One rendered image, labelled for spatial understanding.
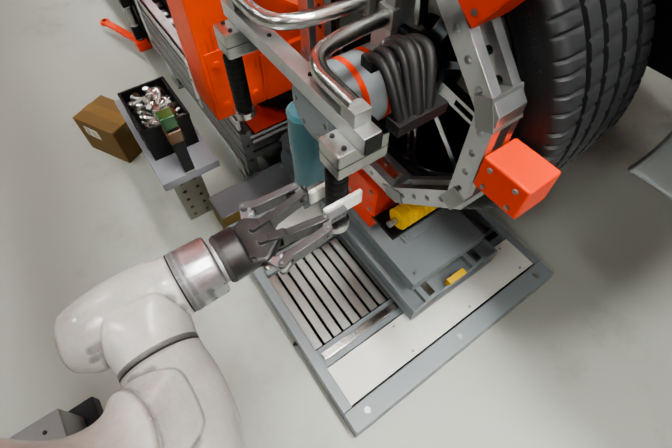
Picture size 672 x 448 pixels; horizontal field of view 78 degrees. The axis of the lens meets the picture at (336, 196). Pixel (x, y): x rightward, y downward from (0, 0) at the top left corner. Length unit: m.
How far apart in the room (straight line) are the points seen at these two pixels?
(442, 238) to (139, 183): 1.24
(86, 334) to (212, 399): 0.17
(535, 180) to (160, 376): 0.55
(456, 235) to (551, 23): 0.86
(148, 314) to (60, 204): 1.46
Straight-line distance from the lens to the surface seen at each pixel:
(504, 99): 0.64
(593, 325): 1.67
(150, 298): 0.57
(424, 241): 1.35
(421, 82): 0.57
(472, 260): 1.42
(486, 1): 0.59
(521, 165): 0.69
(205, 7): 1.09
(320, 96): 0.59
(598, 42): 0.71
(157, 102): 1.31
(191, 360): 0.55
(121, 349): 0.57
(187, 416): 0.53
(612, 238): 1.90
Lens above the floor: 1.36
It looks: 53 degrees down
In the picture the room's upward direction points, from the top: straight up
